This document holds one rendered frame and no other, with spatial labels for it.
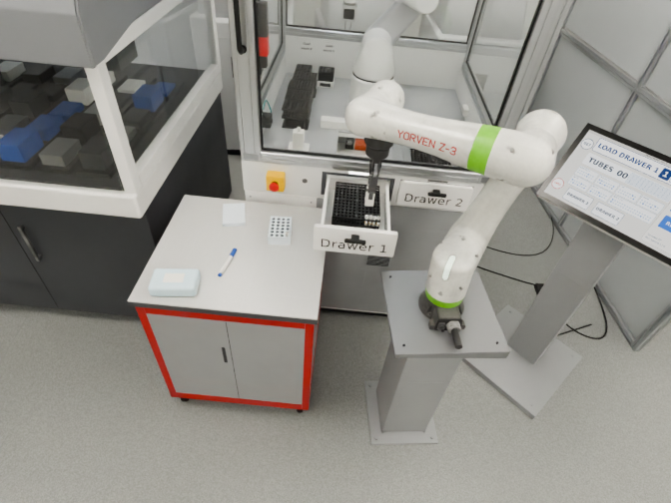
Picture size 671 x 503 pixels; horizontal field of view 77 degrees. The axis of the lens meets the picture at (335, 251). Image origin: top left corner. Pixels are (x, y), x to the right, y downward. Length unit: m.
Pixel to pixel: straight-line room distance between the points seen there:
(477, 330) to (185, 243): 1.08
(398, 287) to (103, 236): 1.24
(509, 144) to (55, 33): 1.22
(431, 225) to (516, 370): 0.91
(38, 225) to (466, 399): 2.05
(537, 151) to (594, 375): 1.76
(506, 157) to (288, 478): 1.49
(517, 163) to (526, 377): 1.52
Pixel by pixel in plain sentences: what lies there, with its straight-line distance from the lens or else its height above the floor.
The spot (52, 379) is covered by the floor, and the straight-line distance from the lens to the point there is 2.43.
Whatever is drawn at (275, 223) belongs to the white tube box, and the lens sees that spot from 1.67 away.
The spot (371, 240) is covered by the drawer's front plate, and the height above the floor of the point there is 0.89.
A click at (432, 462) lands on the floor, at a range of 2.07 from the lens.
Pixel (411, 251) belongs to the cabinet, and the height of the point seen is 0.54.
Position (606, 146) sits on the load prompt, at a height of 1.16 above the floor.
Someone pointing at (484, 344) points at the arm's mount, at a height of 0.79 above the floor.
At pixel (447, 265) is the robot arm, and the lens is 1.28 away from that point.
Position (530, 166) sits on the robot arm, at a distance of 1.05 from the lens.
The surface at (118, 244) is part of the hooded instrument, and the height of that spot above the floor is 0.59.
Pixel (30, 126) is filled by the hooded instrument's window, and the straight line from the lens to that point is 1.73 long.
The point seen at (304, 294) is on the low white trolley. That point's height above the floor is 0.76.
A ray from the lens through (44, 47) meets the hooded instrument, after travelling 1.53.
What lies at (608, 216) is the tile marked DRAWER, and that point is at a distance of 1.79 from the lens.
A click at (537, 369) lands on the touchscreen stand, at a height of 0.04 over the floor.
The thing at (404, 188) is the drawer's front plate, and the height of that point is 0.90.
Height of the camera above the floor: 1.88
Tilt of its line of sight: 44 degrees down
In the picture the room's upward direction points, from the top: 6 degrees clockwise
